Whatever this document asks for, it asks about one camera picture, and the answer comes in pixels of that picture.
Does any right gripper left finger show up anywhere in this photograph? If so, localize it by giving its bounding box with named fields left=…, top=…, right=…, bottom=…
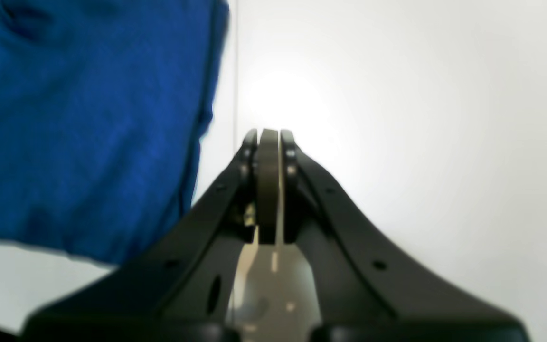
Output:
left=20, top=129, right=279, bottom=342

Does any dark blue t-shirt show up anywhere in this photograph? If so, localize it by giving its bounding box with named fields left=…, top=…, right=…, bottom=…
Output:
left=0, top=0, right=229, bottom=265

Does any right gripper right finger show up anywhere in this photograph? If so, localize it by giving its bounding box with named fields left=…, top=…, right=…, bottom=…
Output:
left=281, top=130, right=529, bottom=342

